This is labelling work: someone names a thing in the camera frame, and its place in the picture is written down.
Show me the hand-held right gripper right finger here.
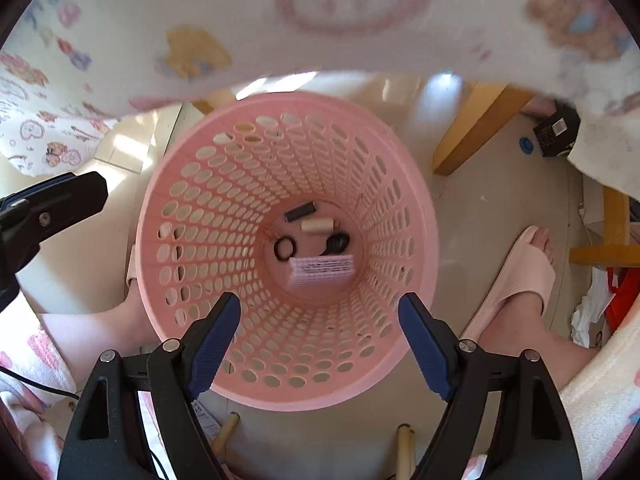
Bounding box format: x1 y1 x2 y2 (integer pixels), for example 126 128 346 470
397 291 583 480

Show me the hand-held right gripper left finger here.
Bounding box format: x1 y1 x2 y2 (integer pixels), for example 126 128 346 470
57 291 242 480

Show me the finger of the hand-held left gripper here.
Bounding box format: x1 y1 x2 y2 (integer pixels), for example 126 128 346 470
0 171 108 286

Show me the black hair tie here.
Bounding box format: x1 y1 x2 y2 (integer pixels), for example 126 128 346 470
273 237 299 262

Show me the small pink printed box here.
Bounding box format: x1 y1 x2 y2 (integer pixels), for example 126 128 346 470
289 255 356 288

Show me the black cylinder tube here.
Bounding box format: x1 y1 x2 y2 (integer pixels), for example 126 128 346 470
284 201 317 223

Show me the cream thread spool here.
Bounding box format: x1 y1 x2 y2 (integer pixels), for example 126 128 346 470
300 216 340 236

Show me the pink plastic basket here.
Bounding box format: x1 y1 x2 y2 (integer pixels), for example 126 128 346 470
135 91 441 412

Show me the printed paper sheet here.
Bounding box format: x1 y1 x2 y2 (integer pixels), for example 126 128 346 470
192 400 223 441

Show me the wooden stool leg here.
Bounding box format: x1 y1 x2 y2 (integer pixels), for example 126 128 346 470
212 412 241 456
396 424 416 480

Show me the right foot pink slipper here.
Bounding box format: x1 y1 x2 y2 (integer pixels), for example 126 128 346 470
462 227 606 393

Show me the person's left leg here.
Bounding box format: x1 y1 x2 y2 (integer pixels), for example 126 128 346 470
37 290 156 391

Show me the white crumpled paper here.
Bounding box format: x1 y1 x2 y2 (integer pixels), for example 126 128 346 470
570 260 616 346

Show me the white pink fleece robe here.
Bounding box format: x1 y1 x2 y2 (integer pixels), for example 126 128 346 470
0 305 640 480

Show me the red plastic bag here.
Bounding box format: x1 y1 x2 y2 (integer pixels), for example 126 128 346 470
605 267 640 331

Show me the black power adapter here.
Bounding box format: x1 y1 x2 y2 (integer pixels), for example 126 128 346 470
532 101 582 158

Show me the pink printed cloth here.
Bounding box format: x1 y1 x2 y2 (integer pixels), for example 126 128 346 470
567 105 640 206

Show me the bear printed cloth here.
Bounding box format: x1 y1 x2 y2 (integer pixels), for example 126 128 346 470
0 0 640 176

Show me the black cable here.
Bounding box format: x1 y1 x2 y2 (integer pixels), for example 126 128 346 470
0 366 83 401

